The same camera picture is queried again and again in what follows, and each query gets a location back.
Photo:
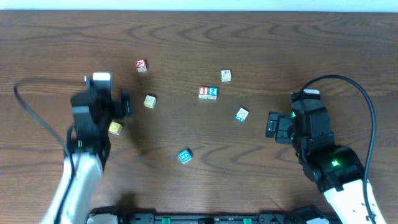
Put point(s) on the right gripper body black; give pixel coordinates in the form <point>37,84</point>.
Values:
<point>285,126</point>

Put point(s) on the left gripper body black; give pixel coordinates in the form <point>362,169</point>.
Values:
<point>115,107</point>

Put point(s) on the blue number 2 block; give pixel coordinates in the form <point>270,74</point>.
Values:
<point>212,93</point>

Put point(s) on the yellow block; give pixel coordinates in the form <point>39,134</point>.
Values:
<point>115,128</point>

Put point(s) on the red letter A block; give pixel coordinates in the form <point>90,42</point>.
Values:
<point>141,66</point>

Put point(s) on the cream plain block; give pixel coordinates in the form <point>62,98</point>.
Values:
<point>150,101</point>

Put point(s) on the blue letter H block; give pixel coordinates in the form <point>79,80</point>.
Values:
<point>185,156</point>

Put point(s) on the white picture block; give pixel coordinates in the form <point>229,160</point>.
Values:
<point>226,75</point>

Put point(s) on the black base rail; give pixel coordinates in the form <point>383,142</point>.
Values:
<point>304,215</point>

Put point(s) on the white block blue edge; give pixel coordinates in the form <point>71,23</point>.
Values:
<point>242,114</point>

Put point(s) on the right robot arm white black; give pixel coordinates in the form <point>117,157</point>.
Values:
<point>335,169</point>

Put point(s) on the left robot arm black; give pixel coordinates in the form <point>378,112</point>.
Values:
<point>88,148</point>

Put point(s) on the red letter I block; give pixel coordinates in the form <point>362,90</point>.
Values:
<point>203,92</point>

